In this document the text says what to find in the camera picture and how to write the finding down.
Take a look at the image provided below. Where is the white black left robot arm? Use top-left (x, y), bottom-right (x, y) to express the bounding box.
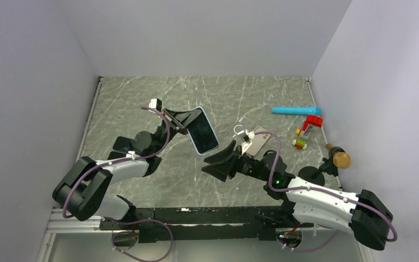
top-left (52, 108), bottom-right (206, 229)

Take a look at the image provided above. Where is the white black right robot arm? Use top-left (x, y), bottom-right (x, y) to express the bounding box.
top-left (202, 141), bottom-right (396, 251)

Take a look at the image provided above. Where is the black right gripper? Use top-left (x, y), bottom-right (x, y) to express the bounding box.
top-left (202, 140), bottom-right (270, 182)

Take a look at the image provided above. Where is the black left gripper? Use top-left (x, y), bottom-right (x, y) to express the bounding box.
top-left (153, 108), bottom-right (203, 155)

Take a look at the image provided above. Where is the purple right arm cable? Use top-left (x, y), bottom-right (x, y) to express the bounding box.
top-left (253, 130), bottom-right (398, 254)

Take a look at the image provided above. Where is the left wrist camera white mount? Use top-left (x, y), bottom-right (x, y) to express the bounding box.
top-left (148, 98), bottom-right (163, 111)

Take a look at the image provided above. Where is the light blue cylinder tube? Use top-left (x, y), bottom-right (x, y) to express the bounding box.
top-left (272, 106), bottom-right (321, 116)

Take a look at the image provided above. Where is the clear transparent phone case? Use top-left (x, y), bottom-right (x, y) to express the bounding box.
top-left (232, 117), bottom-right (254, 138)

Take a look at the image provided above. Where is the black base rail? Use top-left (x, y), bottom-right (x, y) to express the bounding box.
top-left (99, 206), bottom-right (313, 243)

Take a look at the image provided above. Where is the gold microphone on black stand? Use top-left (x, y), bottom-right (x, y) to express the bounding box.
top-left (298, 144), bottom-right (352, 186)

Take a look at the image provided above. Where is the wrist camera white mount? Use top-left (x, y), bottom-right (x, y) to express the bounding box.
top-left (241, 129), bottom-right (255, 154)
top-left (148, 98), bottom-right (163, 111)

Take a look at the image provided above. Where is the colourful toy brick model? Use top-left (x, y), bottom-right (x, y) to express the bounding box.
top-left (292, 115), bottom-right (323, 150)

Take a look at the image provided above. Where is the aluminium frame rail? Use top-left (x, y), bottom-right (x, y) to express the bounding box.
top-left (46, 209), bottom-right (101, 234)

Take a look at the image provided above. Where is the phone with black screen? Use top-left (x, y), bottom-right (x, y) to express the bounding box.
top-left (112, 136), bottom-right (136, 153)

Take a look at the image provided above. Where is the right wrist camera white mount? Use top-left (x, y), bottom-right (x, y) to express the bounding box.
top-left (241, 129), bottom-right (255, 154)

